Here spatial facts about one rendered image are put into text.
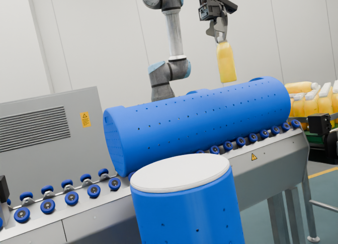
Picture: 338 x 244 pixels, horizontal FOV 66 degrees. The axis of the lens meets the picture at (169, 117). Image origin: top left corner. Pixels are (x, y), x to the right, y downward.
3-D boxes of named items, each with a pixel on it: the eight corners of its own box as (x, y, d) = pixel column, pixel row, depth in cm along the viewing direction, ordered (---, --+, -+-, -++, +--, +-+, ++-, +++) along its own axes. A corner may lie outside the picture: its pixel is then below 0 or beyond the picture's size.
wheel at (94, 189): (85, 187, 91) (85, 185, 90) (98, 183, 93) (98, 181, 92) (89, 199, 89) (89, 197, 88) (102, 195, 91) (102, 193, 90)
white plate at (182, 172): (247, 154, 73) (247, 158, 73) (174, 152, 92) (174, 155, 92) (187, 195, 53) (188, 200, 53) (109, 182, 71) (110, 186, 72)
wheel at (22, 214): (13, 211, 82) (12, 209, 80) (29, 206, 84) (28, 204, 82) (15, 225, 80) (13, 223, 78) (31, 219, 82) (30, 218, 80)
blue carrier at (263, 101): (113, 173, 117) (98, 112, 116) (255, 128, 154) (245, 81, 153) (131, 182, 91) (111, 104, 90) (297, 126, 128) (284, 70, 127)
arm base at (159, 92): (148, 102, 165) (145, 87, 164) (170, 98, 170) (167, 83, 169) (155, 101, 151) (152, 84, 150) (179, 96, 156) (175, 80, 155)
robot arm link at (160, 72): (149, 86, 164) (144, 65, 163) (168, 82, 167) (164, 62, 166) (153, 84, 152) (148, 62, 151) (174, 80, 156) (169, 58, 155)
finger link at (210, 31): (204, 44, 111) (203, 21, 108) (216, 43, 113) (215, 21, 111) (208, 44, 108) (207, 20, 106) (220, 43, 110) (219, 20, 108)
